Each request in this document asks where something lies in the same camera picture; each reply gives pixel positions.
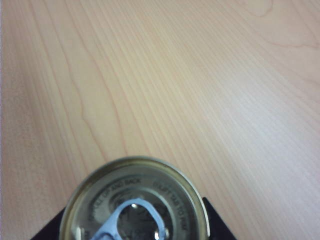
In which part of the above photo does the red tomato paste can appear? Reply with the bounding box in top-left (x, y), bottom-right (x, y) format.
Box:
top-left (59, 156), bottom-right (210, 240)

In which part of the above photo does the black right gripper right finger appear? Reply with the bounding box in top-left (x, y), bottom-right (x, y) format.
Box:
top-left (201, 196), bottom-right (239, 240)

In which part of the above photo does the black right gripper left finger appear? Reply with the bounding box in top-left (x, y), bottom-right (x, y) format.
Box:
top-left (30, 206), bottom-right (68, 240)

